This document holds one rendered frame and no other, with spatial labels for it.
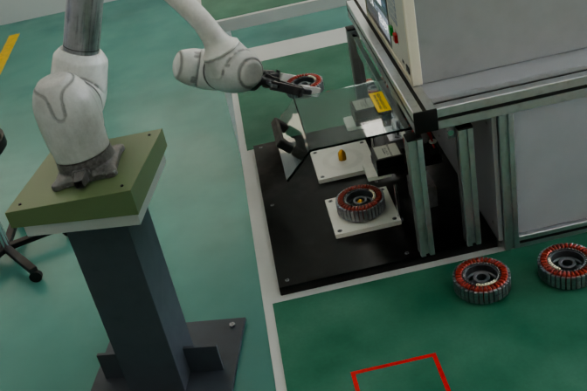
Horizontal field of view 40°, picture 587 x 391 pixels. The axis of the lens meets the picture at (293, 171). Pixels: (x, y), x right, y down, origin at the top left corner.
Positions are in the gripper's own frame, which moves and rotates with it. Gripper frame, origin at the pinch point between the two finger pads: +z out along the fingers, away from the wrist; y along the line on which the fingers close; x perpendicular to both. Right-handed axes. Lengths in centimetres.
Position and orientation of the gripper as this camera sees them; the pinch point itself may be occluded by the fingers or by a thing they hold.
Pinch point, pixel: (303, 85)
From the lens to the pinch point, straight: 236.9
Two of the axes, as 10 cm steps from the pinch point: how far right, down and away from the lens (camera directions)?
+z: 8.2, 0.8, 5.7
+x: -2.8, 9.2, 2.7
